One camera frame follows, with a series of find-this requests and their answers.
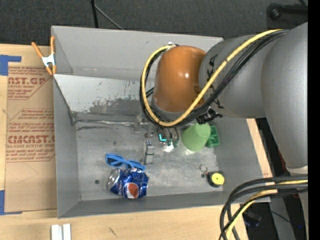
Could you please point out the brown cardboard board red print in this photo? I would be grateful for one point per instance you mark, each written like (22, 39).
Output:
(27, 159)

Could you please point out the yellow and black tape measure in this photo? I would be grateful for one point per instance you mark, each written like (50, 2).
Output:
(216, 179)

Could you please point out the green plastic box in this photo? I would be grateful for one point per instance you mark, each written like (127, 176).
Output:
(214, 137)

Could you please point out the grey metal bin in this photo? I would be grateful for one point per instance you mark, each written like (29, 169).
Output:
(100, 104)

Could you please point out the light green plastic cup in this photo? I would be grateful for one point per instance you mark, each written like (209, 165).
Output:
(195, 137)

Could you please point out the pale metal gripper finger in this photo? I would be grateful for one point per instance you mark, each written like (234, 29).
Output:
(149, 154)
(137, 127)

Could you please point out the blue sunglasses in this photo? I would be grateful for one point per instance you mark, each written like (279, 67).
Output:
(116, 161)

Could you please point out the crushed blue soda can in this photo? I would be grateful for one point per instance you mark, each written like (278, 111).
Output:
(128, 184)

